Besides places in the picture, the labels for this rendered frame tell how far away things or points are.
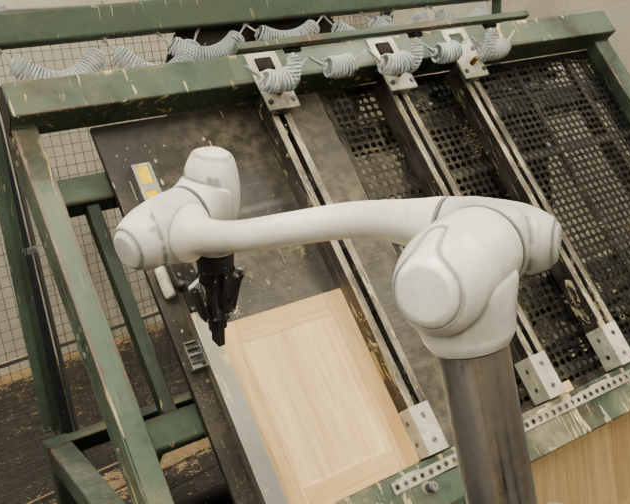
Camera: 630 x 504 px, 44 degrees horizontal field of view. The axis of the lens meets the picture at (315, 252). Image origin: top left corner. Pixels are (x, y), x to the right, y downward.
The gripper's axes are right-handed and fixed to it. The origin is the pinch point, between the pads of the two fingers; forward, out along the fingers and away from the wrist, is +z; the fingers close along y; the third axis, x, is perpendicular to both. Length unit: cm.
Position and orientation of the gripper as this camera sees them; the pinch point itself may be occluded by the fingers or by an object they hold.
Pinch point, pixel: (218, 329)
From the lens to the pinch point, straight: 166.1
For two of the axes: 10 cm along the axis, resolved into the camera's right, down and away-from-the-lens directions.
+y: -8.0, 3.0, -5.2
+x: 6.0, 4.5, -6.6
